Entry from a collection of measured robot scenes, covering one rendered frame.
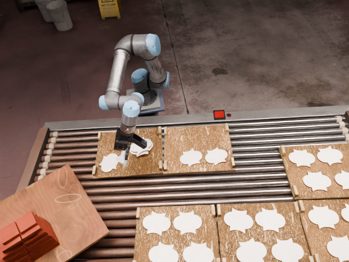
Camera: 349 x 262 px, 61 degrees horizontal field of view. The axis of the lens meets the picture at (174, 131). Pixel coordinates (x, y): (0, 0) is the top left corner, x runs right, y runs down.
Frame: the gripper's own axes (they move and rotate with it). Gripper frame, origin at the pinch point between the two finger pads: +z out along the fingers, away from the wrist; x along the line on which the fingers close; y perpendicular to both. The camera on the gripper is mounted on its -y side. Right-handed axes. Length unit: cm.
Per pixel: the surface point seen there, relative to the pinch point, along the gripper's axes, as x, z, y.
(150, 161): -11.6, 10.6, -16.1
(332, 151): -4, -24, -116
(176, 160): -9.9, 5.9, -30.5
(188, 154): -12.9, 1.9, -37.2
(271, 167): 1, -8, -83
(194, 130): -31, -2, -42
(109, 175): -5.1, 19.7, 6.5
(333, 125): -25, -28, -126
